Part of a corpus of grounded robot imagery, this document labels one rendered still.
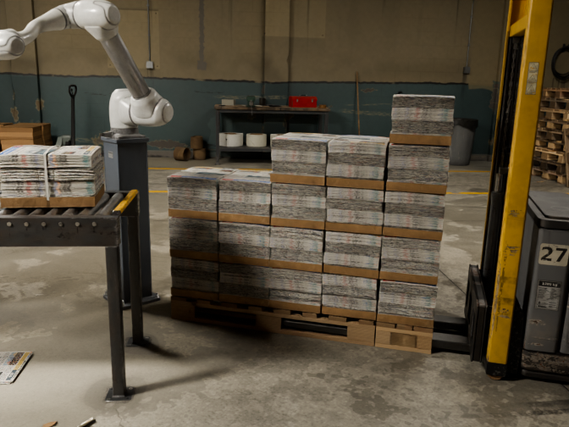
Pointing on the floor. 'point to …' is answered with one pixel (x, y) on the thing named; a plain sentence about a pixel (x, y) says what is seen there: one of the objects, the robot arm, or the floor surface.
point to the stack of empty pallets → (550, 162)
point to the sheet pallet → (24, 135)
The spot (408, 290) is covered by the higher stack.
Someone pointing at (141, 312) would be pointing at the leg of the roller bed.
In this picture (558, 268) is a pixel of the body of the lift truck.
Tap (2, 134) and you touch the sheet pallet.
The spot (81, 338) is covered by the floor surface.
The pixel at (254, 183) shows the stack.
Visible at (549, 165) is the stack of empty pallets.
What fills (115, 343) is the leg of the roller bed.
